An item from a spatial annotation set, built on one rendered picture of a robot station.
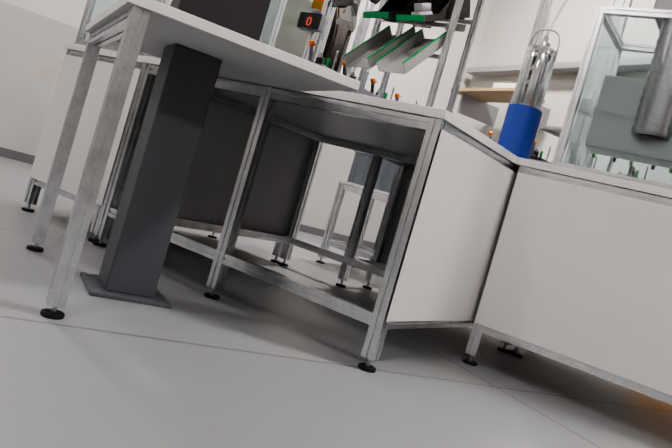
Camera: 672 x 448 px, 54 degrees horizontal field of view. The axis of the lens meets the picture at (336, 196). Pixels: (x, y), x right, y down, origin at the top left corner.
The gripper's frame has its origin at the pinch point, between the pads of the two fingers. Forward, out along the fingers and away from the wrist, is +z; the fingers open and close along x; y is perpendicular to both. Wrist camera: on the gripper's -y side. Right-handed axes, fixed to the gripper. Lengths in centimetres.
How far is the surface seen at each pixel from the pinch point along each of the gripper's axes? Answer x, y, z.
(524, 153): -48, -89, 40
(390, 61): -10.7, -16.7, 8.0
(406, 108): 22.9, -15.5, 26.5
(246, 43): 46, 37, 12
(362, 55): -21.8, -7.9, 5.2
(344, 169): -499, -79, 75
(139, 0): 56, 64, 5
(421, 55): -1.6, -25.9, 6.2
